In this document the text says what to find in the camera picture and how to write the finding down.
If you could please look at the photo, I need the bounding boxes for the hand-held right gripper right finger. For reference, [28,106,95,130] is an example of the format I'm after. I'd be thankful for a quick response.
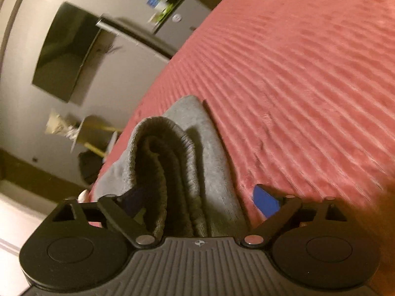
[241,184,350,248]

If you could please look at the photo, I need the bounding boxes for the dark bag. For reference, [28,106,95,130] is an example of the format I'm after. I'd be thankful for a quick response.
[77,150,107,186]

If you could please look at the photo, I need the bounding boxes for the black wall television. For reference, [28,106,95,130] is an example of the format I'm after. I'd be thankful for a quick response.
[32,1,103,103]

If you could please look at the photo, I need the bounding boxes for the red ribbed bed blanket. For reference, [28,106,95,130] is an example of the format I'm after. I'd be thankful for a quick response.
[89,0,395,238]

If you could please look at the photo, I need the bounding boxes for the grey cabinet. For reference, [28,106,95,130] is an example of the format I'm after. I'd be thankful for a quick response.
[153,0,212,56]

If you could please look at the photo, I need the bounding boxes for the pale flower bouquet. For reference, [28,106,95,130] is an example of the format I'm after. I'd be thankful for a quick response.
[46,110,82,140]

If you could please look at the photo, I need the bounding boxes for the side table with gold legs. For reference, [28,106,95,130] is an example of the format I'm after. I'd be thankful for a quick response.
[71,115,123,157]

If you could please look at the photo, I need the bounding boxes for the grey pants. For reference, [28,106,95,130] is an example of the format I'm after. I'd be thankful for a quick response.
[89,95,251,241]

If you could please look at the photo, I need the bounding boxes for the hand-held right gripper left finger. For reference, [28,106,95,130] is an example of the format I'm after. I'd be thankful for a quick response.
[52,187,157,249]

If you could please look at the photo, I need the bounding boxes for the blue and white container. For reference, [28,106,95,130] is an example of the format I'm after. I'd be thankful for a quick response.
[147,0,168,12]

